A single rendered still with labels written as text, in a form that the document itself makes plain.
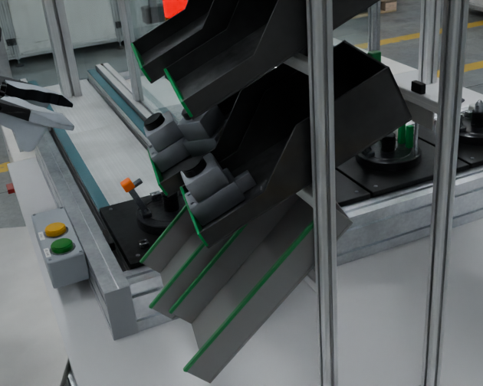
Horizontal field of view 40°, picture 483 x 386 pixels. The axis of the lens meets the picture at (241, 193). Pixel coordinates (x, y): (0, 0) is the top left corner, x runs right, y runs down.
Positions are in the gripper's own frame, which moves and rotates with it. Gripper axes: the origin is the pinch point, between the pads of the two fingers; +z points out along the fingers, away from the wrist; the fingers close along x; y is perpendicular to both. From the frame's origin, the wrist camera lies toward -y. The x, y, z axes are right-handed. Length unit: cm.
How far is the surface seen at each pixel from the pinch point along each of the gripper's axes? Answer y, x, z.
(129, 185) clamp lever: 19.4, -25.3, 16.5
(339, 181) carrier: 10, -30, 59
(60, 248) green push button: 33.9, -23.5, 7.2
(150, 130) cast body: 0.5, -1.6, 11.8
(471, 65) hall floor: 0, -355, 310
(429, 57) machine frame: -14, -105, 115
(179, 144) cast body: 1.1, -0.4, 16.0
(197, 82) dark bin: -11.2, 12.9, 12.1
